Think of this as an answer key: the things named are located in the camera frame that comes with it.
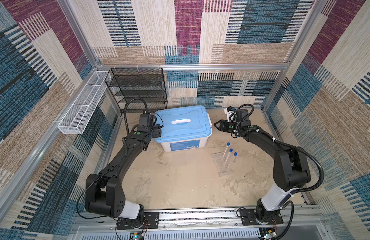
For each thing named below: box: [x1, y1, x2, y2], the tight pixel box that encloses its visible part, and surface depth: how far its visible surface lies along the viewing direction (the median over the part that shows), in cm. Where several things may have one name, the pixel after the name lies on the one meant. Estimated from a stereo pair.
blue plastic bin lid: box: [154, 105, 212, 143], surface depth 91 cm
